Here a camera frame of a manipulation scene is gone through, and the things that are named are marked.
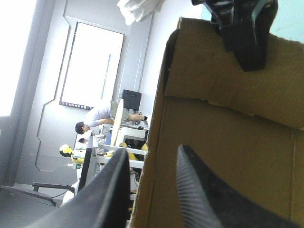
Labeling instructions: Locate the brown cardboard box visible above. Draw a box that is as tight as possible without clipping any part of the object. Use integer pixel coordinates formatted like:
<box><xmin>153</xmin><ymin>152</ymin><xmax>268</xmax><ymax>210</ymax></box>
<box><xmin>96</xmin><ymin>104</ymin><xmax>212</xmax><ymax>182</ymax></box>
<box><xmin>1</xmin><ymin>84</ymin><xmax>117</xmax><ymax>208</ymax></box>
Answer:
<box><xmin>129</xmin><ymin>16</ymin><xmax>304</xmax><ymax>228</ymax></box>

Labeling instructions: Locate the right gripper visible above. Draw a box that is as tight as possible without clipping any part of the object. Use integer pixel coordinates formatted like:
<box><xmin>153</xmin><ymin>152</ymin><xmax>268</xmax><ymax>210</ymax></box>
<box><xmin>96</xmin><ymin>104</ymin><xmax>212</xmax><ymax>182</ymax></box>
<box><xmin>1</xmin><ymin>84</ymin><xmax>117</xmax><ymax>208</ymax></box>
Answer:
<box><xmin>191</xmin><ymin>0</ymin><xmax>279</xmax><ymax>72</ymax></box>

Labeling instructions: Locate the white metal rack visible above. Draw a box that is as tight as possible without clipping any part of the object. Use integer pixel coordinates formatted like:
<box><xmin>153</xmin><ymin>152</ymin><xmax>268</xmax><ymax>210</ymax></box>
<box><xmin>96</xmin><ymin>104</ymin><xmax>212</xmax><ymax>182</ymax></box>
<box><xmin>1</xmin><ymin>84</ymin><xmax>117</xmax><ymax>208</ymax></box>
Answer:
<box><xmin>94</xmin><ymin>123</ymin><xmax>150</xmax><ymax>181</ymax></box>

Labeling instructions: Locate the pale cardboard sheet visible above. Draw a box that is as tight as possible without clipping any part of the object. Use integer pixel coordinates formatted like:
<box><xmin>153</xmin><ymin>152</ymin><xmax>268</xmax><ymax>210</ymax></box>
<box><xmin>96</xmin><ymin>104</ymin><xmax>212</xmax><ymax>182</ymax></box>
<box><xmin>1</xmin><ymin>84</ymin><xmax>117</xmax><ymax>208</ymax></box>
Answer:
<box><xmin>111</xmin><ymin>98</ymin><xmax>124</xmax><ymax>146</ymax></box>

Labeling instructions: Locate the wall display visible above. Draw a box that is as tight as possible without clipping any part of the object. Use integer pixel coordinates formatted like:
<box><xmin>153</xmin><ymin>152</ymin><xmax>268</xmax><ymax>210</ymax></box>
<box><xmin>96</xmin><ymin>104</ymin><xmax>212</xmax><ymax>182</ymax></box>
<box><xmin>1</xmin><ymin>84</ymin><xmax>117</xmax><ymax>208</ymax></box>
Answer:
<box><xmin>58</xmin><ymin>21</ymin><xmax>125</xmax><ymax>111</ymax></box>

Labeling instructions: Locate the black box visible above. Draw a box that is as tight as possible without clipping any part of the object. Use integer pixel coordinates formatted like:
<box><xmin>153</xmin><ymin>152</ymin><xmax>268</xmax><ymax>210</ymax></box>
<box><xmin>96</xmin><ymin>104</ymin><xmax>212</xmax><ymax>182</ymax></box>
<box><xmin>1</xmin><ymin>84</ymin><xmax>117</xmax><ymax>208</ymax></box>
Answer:
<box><xmin>122</xmin><ymin>89</ymin><xmax>143</xmax><ymax>111</ymax></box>

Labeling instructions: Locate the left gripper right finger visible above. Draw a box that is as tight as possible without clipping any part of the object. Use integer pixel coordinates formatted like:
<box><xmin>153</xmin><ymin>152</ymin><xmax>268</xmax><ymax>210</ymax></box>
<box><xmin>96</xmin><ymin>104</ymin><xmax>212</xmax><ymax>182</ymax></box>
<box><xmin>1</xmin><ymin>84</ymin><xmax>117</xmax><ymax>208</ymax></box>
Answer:
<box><xmin>176</xmin><ymin>144</ymin><xmax>303</xmax><ymax>228</ymax></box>

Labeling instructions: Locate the white cloth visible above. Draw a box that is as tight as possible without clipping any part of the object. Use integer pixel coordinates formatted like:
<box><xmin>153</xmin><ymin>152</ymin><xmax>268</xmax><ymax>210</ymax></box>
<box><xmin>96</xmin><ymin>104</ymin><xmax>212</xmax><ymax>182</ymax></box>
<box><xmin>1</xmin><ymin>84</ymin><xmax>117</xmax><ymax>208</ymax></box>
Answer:
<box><xmin>117</xmin><ymin>0</ymin><xmax>165</xmax><ymax>26</ymax></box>

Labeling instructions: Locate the yellow robot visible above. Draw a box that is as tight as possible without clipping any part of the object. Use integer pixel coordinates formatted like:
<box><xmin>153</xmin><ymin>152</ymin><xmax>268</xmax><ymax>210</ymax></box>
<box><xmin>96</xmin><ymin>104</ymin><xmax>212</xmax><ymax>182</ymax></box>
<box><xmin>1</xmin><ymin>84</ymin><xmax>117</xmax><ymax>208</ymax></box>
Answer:
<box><xmin>58</xmin><ymin>142</ymin><xmax>149</xmax><ymax>167</ymax></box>

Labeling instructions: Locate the dark office chair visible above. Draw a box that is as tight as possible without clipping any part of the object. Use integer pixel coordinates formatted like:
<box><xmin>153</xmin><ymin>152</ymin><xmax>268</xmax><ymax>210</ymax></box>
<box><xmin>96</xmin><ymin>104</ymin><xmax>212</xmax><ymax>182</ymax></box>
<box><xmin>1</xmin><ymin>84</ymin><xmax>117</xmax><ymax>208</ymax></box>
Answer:
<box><xmin>0</xmin><ymin>181</ymin><xmax>76</xmax><ymax>208</ymax></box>

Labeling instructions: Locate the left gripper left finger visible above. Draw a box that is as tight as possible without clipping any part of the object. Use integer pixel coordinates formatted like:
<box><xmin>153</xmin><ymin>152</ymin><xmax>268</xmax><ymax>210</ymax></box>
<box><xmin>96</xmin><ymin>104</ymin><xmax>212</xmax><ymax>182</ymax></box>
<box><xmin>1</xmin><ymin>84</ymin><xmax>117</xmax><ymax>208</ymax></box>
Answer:
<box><xmin>29</xmin><ymin>148</ymin><xmax>132</xmax><ymax>228</ymax></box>

